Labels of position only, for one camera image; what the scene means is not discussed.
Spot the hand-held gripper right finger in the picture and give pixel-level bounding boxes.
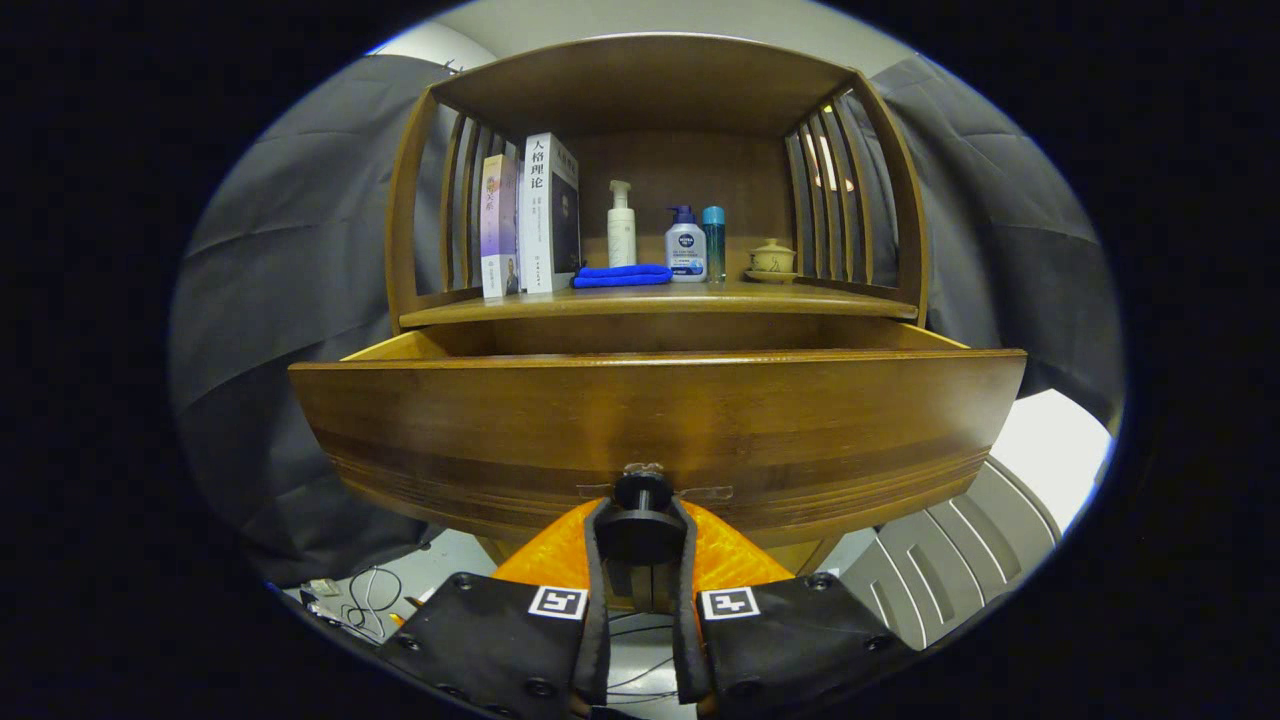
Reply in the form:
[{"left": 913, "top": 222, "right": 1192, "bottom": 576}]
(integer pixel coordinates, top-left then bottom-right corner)
[{"left": 668, "top": 497, "right": 916, "bottom": 716}]

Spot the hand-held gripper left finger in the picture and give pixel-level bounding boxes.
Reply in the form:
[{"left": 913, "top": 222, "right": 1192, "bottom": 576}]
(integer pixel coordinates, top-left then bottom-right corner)
[{"left": 378, "top": 497, "right": 614, "bottom": 720}]

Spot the black round drawer knob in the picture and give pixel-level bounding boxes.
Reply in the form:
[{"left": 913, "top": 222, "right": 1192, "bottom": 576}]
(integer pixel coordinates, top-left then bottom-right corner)
[{"left": 595, "top": 465, "right": 689, "bottom": 566}]

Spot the brown wooden drawer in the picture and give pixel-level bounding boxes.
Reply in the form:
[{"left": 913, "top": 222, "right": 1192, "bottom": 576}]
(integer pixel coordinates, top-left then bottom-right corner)
[{"left": 288, "top": 325, "right": 1029, "bottom": 549}]

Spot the wooden countertop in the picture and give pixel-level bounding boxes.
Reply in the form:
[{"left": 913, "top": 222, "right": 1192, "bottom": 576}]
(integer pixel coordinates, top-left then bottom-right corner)
[{"left": 398, "top": 278, "right": 919, "bottom": 329}]

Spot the blue folded cloth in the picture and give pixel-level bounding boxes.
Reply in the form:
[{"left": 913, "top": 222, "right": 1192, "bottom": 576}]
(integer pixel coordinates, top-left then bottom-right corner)
[{"left": 571, "top": 263, "right": 674, "bottom": 290}]

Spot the beige lidded teacup with saucer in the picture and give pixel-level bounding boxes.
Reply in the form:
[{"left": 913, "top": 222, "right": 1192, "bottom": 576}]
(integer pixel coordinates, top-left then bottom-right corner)
[{"left": 744, "top": 238, "right": 799, "bottom": 285}]

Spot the white bottle with blue pump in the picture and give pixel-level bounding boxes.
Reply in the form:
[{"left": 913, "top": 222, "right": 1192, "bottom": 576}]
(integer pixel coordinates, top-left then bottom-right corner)
[{"left": 665, "top": 205, "right": 708, "bottom": 283}]

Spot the teal slim bottle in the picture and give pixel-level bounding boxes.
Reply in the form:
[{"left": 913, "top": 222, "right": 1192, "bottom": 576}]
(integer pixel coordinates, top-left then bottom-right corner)
[{"left": 701, "top": 206, "right": 727, "bottom": 283}]

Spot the purple book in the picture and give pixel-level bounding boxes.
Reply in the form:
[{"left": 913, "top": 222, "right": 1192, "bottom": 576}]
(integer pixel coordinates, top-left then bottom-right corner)
[{"left": 480, "top": 154, "right": 521, "bottom": 299}]

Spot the white book with portrait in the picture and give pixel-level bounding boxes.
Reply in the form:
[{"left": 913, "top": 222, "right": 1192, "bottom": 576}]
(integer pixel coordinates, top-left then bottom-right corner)
[{"left": 518, "top": 132, "right": 582, "bottom": 294}]

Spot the black backdrop cloth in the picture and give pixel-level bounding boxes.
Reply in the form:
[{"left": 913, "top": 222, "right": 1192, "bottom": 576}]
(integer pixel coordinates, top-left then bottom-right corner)
[{"left": 168, "top": 55, "right": 1126, "bottom": 589}]

